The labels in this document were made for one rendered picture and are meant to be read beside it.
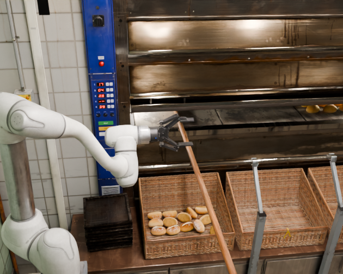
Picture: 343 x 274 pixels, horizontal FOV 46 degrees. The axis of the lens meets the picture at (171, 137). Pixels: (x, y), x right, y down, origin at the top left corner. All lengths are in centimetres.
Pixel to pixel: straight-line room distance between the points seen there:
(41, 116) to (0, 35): 102
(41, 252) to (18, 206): 21
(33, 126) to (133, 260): 135
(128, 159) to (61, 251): 49
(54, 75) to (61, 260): 111
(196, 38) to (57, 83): 84
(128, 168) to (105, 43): 79
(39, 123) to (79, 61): 99
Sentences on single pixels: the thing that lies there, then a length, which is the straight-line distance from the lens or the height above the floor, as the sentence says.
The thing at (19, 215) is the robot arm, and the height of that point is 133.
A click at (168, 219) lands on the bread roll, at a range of 274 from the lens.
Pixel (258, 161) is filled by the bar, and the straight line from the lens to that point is 241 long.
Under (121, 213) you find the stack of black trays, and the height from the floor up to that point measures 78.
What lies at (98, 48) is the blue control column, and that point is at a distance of 234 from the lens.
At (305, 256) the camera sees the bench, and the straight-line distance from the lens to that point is 281.
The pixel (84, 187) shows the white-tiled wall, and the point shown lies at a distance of 283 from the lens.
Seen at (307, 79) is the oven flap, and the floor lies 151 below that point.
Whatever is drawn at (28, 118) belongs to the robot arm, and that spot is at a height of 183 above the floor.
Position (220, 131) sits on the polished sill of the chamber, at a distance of 268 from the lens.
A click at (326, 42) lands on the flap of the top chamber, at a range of 265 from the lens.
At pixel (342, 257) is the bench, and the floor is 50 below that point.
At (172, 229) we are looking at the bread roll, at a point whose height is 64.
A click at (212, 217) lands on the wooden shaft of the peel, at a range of 193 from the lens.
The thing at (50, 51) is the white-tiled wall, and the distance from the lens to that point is 240.
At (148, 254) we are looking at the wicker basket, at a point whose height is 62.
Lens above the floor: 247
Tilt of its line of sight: 30 degrees down
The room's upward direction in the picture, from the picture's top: 1 degrees clockwise
